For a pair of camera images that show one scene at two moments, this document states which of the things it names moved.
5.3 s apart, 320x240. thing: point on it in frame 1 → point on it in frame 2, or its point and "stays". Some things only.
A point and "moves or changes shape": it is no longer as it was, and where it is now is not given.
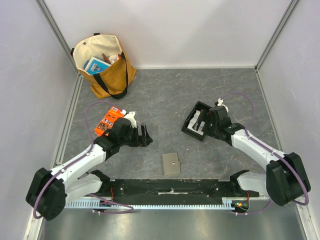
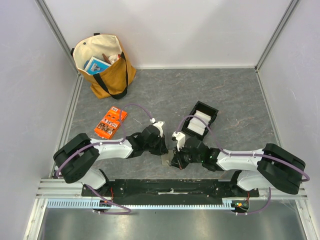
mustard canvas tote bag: [103, 61] stays
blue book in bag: [96, 65] stays
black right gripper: [208, 120] → [176, 160]
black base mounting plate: [173, 189] stays
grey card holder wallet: [170, 163] moves or changes shape
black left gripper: [144, 136] → [162, 149]
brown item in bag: [106, 58] stays
